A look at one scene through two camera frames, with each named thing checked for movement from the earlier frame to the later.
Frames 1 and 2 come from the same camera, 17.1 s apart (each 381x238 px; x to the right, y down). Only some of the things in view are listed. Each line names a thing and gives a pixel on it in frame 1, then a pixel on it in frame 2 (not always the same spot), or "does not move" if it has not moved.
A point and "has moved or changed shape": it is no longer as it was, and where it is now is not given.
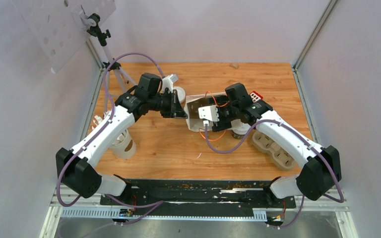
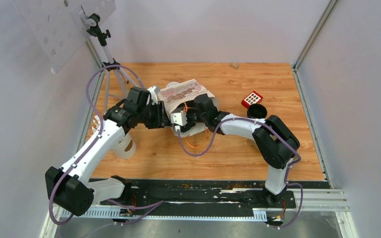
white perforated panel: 57,26 does not move
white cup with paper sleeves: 124,147 does not move
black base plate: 197,198 does not move
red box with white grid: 255,96 does not move
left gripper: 175,110 -> 162,119
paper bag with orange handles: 192,103 has moved or changed shape
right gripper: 222,124 -> 189,125
